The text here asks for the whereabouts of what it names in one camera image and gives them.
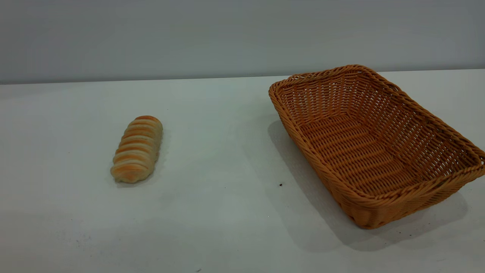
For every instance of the striped bread roll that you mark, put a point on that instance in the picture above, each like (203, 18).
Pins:
(136, 151)

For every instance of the orange woven wicker basket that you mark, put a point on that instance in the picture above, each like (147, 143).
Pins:
(352, 151)

